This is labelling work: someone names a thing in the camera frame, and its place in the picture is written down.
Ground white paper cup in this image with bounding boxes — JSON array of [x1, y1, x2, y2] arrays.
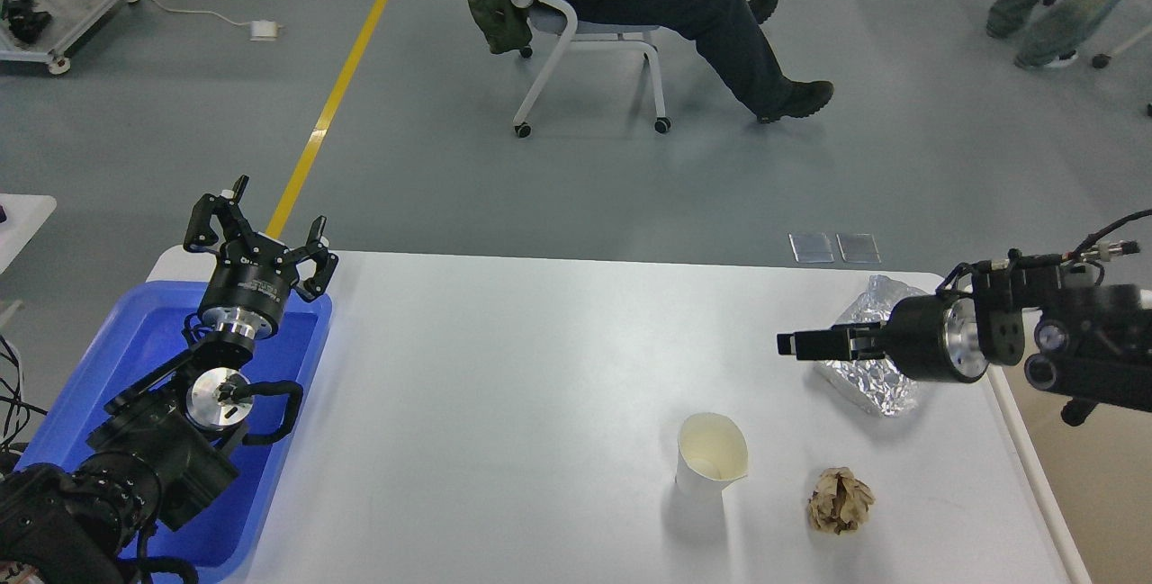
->
[[675, 412, 750, 498]]

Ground white chair leg with caster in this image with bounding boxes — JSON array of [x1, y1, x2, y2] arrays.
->
[[1091, 23, 1152, 70]]

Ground black cables at left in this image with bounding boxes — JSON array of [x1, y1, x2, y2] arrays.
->
[[0, 332, 46, 450]]

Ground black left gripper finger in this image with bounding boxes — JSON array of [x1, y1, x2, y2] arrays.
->
[[184, 175, 255, 255], [285, 217, 340, 302]]

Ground metal floor plate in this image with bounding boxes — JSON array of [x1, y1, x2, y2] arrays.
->
[[836, 234, 882, 265], [788, 232, 836, 264]]

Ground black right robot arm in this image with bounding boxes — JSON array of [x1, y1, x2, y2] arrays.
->
[[776, 210, 1151, 426]]

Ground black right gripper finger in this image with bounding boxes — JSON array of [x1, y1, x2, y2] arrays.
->
[[793, 346, 887, 362], [776, 323, 887, 357]]

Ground white power adapter cable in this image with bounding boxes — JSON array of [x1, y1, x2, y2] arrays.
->
[[126, 0, 282, 41]]

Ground white side table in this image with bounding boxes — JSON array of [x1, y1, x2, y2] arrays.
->
[[1, 194, 58, 273]]

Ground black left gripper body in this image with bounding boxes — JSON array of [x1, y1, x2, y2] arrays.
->
[[198, 238, 300, 337]]

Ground white office chair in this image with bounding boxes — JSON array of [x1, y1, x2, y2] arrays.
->
[[510, 0, 673, 139]]

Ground right metal floor plate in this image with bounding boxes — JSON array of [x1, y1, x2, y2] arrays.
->
[[836, 234, 882, 265]]

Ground beige plastic bin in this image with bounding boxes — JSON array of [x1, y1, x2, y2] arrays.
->
[[988, 365, 1151, 583]]

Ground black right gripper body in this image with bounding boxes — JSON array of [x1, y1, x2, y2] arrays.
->
[[880, 294, 990, 384]]

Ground crumpled brown paper ball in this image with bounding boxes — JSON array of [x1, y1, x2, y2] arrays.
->
[[808, 468, 876, 534]]

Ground left metal floor plate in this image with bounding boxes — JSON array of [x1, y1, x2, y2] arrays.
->
[[788, 232, 836, 264]]

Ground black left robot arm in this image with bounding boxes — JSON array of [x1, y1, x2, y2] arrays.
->
[[1, 175, 338, 583]]

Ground blue plastic bin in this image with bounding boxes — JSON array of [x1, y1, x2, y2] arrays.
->
[[17, 281, 333, 583]]

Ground crumpled silver foil bag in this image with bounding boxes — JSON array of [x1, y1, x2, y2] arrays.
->
[[814, 274, 927, 418]]

